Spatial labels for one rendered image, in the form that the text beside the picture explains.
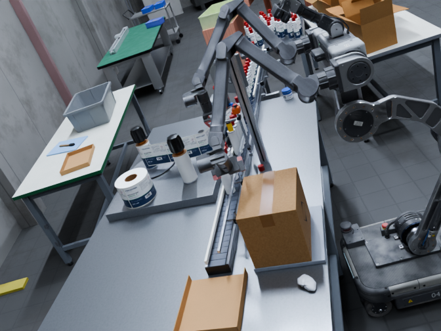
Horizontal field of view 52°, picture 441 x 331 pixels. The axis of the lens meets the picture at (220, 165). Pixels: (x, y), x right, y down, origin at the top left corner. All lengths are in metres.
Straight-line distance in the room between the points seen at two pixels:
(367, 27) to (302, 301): 2.56
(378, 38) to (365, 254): 1.86
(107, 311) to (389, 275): 1.46
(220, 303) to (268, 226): 0.37
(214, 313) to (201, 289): 0.16
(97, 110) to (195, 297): 2.70
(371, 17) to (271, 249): 2.42
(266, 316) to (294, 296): 0.13
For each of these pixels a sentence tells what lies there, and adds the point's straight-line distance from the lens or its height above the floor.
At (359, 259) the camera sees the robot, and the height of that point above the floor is 0.24.
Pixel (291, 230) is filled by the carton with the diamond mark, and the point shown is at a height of 1.02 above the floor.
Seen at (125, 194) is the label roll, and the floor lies 0.98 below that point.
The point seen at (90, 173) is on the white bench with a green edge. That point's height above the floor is 0.80.
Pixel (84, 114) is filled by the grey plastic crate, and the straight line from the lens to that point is 4.38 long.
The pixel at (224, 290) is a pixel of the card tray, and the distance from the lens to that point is 1.94.
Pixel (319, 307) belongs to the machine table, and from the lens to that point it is 1.76.
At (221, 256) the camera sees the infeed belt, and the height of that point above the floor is 0.88.
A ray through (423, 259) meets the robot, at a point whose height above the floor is 0.24.
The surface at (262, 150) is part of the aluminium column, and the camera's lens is 2.60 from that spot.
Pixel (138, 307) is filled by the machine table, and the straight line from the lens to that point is 2.08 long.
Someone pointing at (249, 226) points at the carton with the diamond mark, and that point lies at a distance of 1.79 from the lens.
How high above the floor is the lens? 2.15
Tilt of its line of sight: 28 degrees down
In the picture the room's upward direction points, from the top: 21 degrees counter-clockwise
